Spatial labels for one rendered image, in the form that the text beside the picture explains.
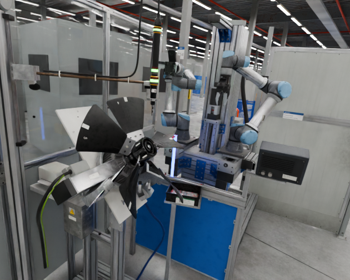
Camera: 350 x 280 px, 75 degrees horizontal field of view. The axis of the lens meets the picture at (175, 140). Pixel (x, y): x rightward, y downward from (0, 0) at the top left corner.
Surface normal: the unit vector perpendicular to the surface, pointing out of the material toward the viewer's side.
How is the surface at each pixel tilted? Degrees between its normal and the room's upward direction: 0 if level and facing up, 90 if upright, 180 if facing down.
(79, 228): 90
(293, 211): 90
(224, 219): 90
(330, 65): 91
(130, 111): 48
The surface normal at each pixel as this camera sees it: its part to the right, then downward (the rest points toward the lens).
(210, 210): -0.43, 0.21
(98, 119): 0.68, -0.02
